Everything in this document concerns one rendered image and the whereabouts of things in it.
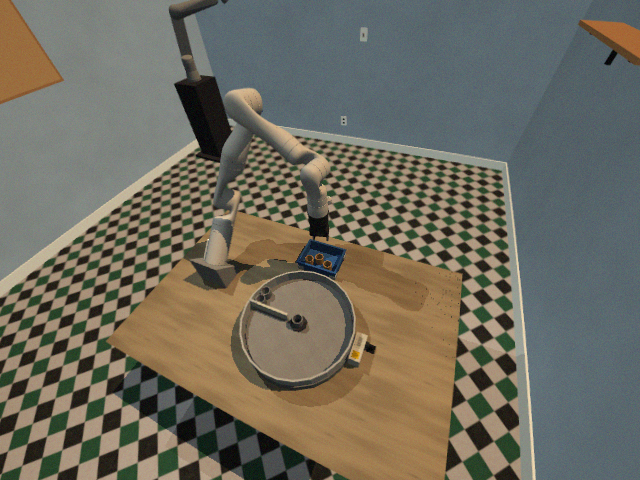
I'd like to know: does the blue tray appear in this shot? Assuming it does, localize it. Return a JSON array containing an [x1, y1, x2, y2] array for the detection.
[[297, 239, 346, 280]]

